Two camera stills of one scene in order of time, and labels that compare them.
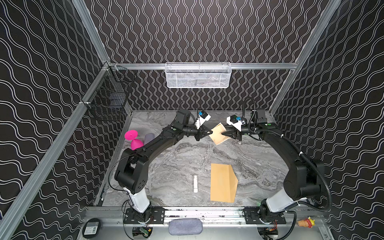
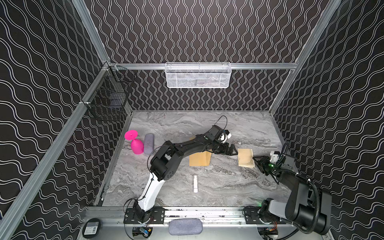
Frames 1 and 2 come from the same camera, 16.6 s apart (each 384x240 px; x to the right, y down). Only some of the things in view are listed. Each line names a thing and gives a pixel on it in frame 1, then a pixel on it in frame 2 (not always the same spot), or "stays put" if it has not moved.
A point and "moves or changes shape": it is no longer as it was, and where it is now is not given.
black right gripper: [237, 131] -> [264, 165]
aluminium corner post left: [87, 21] stays put
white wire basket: [198, 75] stays put
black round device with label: [91, 228] stays put
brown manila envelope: [224, 183] -> [201, 159]
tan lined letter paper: [217, 136] moves or changes shape
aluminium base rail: [102, 216] stays put
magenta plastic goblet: [131, 135] stays put
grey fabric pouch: [185, 226] stays put
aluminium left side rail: [9, 212] stays put
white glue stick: [195, 183] stays put
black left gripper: [198, 132] -> [223, 148]
